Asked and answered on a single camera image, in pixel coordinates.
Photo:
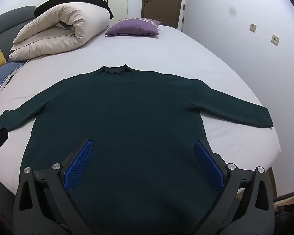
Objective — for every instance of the brown door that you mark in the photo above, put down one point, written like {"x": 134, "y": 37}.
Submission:
{"x": 161, "y": 0}

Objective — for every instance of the blue blanket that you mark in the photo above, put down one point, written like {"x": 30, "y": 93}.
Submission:
{"x": 0, "y": 76}

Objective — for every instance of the grey padded headboard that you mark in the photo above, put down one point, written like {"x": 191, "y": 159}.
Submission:
{"x": 12, "y": 19}

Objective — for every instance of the dark green sweater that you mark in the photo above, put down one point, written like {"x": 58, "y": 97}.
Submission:
{"x": 137, "y": 115}

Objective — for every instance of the purple pillow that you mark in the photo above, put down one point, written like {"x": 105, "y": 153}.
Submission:
{"x": 132, "y": 27}

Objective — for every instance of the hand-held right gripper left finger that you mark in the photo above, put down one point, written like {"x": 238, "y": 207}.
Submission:
{"x": 79, "y": 166}

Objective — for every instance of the bed with white sheet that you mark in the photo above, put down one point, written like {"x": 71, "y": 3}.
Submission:
{"x": 174, "y": 53}

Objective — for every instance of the rolled beige duvet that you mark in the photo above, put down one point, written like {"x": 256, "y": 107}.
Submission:
{"x": 58, "y": 29}

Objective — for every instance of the beige wall socket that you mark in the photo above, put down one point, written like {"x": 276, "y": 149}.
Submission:
{"x": 275, "y": 40}
{"x": 253, "y": 27}

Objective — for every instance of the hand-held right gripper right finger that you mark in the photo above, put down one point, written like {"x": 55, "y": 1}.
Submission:
{"x": 209, "y": 166}

